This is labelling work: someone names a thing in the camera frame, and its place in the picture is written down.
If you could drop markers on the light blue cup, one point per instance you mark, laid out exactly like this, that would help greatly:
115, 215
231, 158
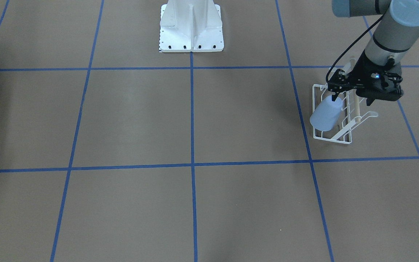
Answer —
326, 114

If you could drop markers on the blue tape line lengthwise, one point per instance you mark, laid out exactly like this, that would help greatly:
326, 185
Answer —
193, 167

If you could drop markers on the white wire cup holder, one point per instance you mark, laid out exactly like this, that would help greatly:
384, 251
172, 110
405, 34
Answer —
350, 118

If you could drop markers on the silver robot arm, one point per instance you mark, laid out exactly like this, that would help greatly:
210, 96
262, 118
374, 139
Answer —
396, 31

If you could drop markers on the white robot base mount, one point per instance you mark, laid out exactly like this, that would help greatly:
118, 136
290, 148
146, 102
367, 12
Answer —
191, 26

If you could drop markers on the blue tape line crosswise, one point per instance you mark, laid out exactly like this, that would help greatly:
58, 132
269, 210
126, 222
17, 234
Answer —
175, 165

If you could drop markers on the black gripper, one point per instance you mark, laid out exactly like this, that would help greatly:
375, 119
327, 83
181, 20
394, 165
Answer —
360, 74

